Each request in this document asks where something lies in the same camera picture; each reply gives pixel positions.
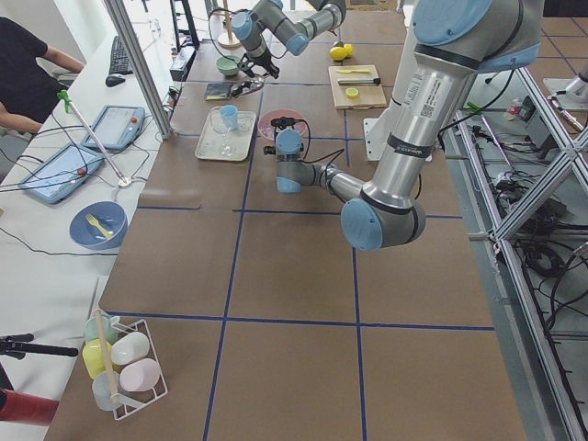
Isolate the yellow plastic cup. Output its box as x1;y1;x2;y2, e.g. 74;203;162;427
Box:
82;339;106;379

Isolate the far teach pendant tablet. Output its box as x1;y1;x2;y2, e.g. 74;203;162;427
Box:
91;105;146;152

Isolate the lemon half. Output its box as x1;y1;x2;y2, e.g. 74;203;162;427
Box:
345;87;360;99

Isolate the pink bowl of ice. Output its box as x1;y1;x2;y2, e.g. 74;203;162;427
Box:
257;107;307;141

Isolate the wooden cutting board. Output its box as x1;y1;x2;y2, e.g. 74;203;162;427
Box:
328;64;388;110

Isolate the white wire cup rack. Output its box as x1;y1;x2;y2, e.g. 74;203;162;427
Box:
92;309;168;421

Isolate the yellow plastic knife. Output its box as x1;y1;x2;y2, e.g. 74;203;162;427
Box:
335;69;371;74

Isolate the red fire extinguisher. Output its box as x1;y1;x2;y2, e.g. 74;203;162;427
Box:
0;389;60;426

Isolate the wooden stand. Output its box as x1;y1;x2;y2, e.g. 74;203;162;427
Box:
217;0;242;50

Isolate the cream serving tray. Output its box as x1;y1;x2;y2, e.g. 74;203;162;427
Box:
194;107;256;162

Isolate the near teach pendant tablet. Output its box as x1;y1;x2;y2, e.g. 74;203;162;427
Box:
18;143;105;205

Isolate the black computer mouse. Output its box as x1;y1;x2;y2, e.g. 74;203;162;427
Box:
105;73;126;87

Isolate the aluminium frame post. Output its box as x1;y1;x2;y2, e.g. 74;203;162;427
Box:
105;0;172;140

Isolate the pink plastic cup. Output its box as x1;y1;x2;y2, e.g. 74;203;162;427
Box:
119;358;161;392

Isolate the yellow plastic fork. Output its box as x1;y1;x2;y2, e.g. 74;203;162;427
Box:
85;213;112;240

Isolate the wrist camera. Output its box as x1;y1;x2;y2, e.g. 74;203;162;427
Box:
263;145;277;155

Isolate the metal ice scoop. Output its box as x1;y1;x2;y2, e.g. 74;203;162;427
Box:
230;75;265;98

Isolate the black keyboard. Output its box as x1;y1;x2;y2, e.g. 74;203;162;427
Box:
108;36;132;75

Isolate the teach pendant tablet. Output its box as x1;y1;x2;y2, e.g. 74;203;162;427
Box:
91;105;146;152
18;143;105;205

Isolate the clear wine glass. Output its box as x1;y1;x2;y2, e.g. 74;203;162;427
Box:
209;107;232;157

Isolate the grey folded cloth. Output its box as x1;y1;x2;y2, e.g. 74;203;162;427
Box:
204;83;233;101

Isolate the light blue cup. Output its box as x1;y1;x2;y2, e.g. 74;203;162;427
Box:
220;105;239;130

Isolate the person in black shirt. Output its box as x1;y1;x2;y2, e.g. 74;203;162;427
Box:
1;17;85;134

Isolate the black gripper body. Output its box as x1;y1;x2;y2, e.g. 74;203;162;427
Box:
245;51;272;71

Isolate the blue bowl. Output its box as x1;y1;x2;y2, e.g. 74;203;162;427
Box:
69;201;128;251

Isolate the white plastic cup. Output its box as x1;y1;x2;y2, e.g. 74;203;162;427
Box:
110;332;150;366

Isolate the green bowl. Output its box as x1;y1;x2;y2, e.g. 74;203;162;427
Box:
215;55;241;77

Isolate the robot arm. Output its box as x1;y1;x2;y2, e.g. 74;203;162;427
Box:
232;1;346;78
276;1;544;251

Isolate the yellow lemon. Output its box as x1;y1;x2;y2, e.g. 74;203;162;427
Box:
329;46;348;62
344;43;355;58

